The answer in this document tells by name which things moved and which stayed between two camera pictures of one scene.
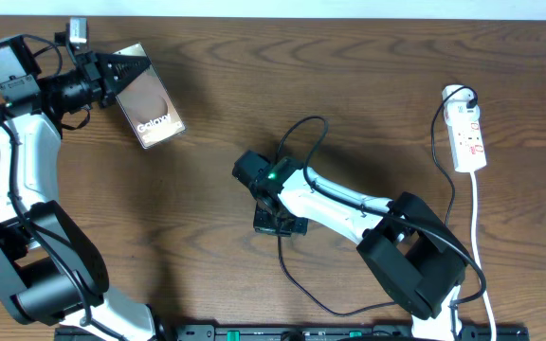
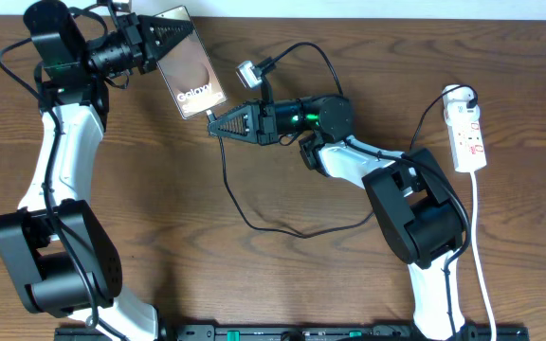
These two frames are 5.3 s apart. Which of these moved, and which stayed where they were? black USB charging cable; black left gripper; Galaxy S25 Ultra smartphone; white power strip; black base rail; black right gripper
Moved: black USB charging cable; black left gripper; Galaxy S25 Ultra smartphone; black right gripper
Stayed: white power strip; black base rail
